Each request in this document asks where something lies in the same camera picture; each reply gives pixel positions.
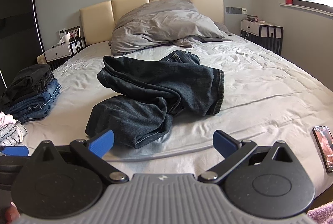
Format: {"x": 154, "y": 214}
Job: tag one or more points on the grey striped garment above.
{"x": 13, "y": 133}

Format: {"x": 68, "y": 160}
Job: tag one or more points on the person's left hand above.
{"x": 11, "y": 213}

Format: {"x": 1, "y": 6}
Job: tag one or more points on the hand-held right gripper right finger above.
{"x": 221, "y": 143}

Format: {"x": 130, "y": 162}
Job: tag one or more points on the cream padded headboard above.
{"x": 96, "y": 21}

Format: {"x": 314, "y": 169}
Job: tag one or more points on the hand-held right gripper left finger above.
{"x": 101, "y": 143}

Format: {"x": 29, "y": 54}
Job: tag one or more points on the dark wardrobe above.
{"x": 15, "y": 18}

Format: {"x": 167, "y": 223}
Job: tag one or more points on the bed with white sheet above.
{"x": 260, "y": 70}

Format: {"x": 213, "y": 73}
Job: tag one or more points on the picture frame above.
{"x": 74, "y": 31}

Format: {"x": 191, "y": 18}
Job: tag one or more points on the pink garment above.
{"x": 5, "y": 120}

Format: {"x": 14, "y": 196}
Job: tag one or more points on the pink towel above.
{"x": 322, "y": 215}

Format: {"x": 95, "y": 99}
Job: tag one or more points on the wall switch panel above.
{"x": 235, "y": 10}

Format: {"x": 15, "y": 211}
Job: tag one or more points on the grey duvet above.
{"x": 161, "y": 23}

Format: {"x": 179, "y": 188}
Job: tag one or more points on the black and white nightstand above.
{"x": 262, "y": 34}
{"x": 58, "y": 52}

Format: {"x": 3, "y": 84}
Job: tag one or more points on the white wall thermostat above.
{"x": 62, "y": 32}

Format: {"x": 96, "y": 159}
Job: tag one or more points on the dark blue jeans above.
{"x": 156, "y": 78}

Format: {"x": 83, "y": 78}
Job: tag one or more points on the black folded clothes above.
{"x": 26, "y": 78}

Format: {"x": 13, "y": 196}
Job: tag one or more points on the beige box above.
{"x": 40, "y": 60}

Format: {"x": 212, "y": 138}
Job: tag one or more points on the black smartphone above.
{"x": 325, "y": 148}

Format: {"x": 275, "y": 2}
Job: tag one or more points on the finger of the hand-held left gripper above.
{"x": 14, "y": 151}

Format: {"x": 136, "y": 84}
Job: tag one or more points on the blue folded jeans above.
{"x": 39, "y": 104}

